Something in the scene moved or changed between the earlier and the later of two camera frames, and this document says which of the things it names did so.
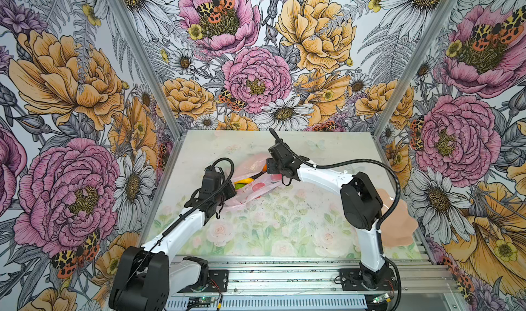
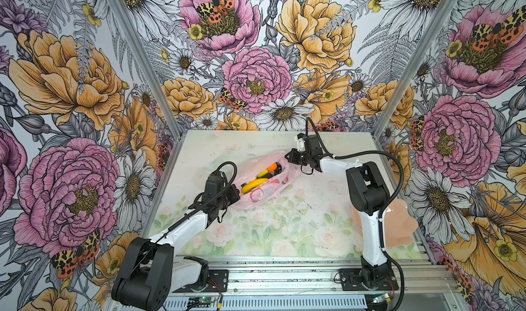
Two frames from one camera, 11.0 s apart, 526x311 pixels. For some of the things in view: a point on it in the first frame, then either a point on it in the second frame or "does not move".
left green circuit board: [200, 300] does not move
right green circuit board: [379, 299] does not move
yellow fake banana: [244, 181] -> [246, 188]
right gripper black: [271, 166] -> [294, 157]
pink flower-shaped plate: [399, 227] does not move
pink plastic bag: [262, 186] does not move
